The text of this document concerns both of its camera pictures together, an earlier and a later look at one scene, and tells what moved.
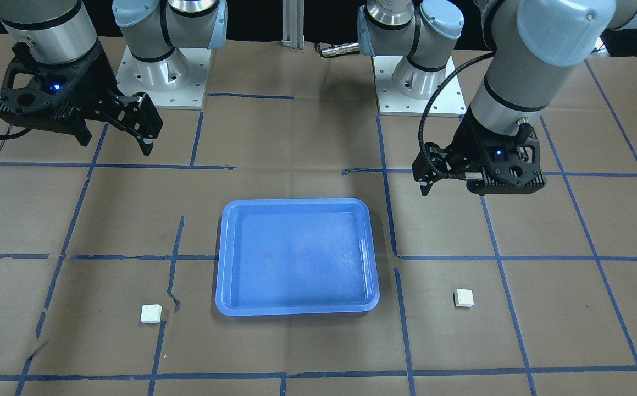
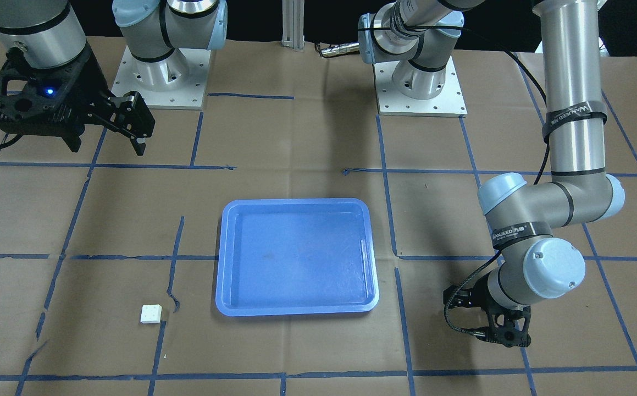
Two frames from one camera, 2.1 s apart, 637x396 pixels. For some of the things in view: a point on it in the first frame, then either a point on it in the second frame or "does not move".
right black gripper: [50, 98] does not move
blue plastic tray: [295, 256] does not move
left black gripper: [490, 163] → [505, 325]
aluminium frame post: [293, 23] does not move
